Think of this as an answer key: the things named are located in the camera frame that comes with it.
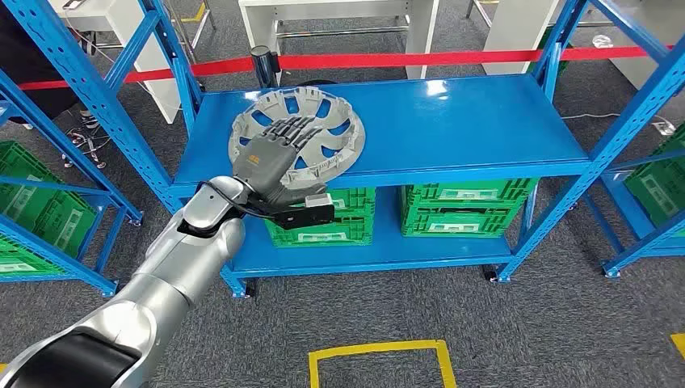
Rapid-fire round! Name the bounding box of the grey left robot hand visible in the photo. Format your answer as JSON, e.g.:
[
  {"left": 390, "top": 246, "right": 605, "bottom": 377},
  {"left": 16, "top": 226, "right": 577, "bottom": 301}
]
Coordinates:
[{"left": 233, "top": 114, "right": 329, "bottom": 209}]

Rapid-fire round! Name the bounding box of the grey plastic hubcap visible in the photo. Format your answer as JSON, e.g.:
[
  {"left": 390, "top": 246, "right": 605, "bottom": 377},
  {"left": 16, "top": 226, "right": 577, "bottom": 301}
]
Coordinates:
[{"left": 228, "top": 85, "right": 367, "bottom": 189}]

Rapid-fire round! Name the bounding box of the blue steel shelf rack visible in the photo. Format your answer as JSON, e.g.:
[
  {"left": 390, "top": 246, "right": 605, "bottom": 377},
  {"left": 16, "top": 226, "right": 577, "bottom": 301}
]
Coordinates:
[
  {"left": 2, "top": 0, "right": 685, "bottom": 298},
  {"left": 583, "top": 150, "right": 685, "bottom": 280},
  {"left": 0, "top": 70, "right": 143, "bottom": 297}
]

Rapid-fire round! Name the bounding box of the white table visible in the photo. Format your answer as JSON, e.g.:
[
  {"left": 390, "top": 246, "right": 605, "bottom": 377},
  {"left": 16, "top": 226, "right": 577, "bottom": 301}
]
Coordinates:
[
  {"left": 237, "top": 0, "right": 440, "bottom": 80},
  {"left": 50, "top": 0, "right": 183, "bottom": 125},
  {"left": 481, "top": 0, "right": 685, "bottom": 90}
]

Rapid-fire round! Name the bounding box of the red barrier belt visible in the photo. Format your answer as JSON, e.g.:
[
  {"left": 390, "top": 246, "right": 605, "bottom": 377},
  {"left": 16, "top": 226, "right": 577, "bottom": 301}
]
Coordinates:
[{"left": 19, "top": 45, "right": 675, "bottom": 91}]

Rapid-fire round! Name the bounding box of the office chair base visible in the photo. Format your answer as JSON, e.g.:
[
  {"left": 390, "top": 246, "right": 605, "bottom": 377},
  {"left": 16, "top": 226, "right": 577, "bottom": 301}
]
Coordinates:
[{"left": 61, "top": 109, "right": 111, "bottom": 170}]

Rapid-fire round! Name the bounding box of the person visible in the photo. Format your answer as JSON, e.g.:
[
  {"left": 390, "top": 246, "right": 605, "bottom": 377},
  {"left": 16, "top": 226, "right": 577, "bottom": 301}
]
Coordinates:
[{"left": 0, "top": 0, "right": 82, "bottom": 121}]

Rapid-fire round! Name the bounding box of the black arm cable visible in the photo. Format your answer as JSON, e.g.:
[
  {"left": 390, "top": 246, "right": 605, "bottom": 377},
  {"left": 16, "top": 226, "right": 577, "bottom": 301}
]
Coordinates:
[{"left": 199, "top": 180, "right": 279, "bottom": 221}]

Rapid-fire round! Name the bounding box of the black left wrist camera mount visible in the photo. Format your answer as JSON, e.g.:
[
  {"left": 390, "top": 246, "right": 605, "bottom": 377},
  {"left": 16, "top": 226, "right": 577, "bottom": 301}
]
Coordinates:
[{"left": 246, "top": 192, "right": 337, "bottom": 231}]

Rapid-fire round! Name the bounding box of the black stanchion post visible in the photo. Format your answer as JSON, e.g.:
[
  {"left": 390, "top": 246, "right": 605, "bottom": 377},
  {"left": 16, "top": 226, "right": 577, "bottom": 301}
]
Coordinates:
[{"left": 250, "top": 45, "right": 282, "bottom": 90}]

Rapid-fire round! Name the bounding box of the white floor cable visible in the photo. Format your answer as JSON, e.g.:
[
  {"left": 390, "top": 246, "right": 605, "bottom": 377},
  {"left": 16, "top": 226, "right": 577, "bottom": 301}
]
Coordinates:
[{"left": 561, "top": 111, "right": 676, "bottom": 136}]

